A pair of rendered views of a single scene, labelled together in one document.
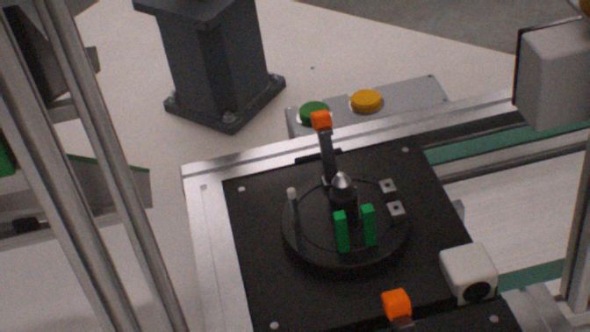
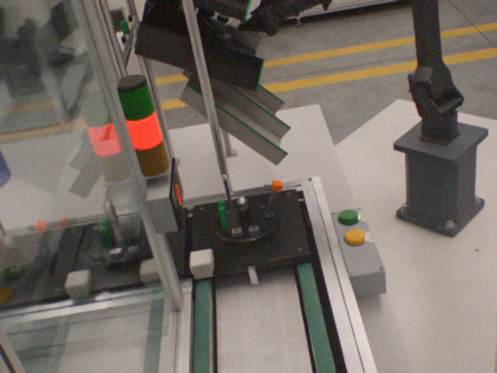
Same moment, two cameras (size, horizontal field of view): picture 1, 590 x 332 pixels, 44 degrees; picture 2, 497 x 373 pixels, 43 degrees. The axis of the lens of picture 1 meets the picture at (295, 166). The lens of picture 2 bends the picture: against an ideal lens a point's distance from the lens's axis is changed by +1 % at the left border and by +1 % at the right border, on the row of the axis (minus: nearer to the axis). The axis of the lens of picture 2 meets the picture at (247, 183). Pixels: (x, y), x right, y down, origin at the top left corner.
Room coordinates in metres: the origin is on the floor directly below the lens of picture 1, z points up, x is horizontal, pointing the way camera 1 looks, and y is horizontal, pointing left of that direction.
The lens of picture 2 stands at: (0.72, -1.11, 1.76)
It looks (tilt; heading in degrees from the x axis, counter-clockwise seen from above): 32 degrees down; 99
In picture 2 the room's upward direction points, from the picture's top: 11 degrees counter-clockwise
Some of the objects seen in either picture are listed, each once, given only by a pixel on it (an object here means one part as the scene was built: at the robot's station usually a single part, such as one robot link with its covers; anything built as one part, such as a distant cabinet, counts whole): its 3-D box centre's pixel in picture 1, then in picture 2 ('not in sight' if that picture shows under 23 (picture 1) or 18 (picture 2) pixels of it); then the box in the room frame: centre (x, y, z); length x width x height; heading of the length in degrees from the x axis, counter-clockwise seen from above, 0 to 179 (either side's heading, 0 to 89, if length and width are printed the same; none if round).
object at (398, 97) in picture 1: (367, 121); (356, 250); (0.76, -0.10, 0.93); 0.21 x 0.07 x 0.06; 96
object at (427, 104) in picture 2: not in sight; (437, 99); (0.96, 0.09, 1.15); 0.09 x 0.07 x 0.06; 43
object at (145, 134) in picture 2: not in sight; (143, 127); (0.44, -0.25, 1.33); 0.05 x 0.05 x 0.05
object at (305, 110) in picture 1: (314, 115); (349, 217); (0.76, -0.04, 0.96); 0.04 x 0.04 x 0.02
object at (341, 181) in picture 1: (341, 183); (241, 201); (0.54, -0.04, 1.04); 0.02 x 0.02 x 0.03
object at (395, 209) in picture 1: (396, 212); (237, 232); (0.53, -0.10, 1.00); 0.02 x 0.01 x 0.02; 6
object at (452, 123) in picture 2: not in sight; (439, 123); (0.97, 0.09, 1.09); 0.07 x 0.07 x 0.06; 49
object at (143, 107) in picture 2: not in sight; (135, 99); (0.44, -0.25, 1.38); 0.05 x 0.05 x 0.05
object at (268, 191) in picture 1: (347, 234); (248, 231); (0.54, -0.04, 0.96); 0.24 x 0.24 x 0.02; 6
